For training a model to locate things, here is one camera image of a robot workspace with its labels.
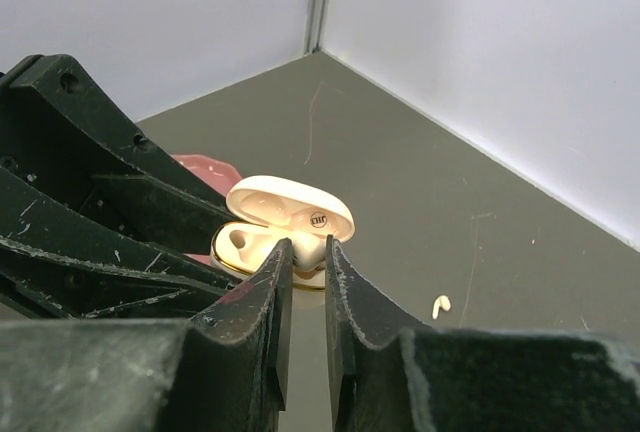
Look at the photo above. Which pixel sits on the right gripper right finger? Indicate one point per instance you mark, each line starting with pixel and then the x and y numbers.
pixel 389 371

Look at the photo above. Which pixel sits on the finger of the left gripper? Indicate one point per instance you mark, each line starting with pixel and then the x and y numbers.
pixel 64 138
pixel 100 262

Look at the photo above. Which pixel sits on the pink polka dot plate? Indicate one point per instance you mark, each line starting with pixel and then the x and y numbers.
pixel 219 176

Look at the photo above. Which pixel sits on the left aluminium corner post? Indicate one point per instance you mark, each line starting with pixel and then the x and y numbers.
pixel 314 26

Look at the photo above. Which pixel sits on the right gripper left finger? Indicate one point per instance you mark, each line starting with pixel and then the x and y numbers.
pixel 102 348

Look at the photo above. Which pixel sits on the pink earbud charging case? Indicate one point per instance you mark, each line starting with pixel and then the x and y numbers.
pixel 270 208

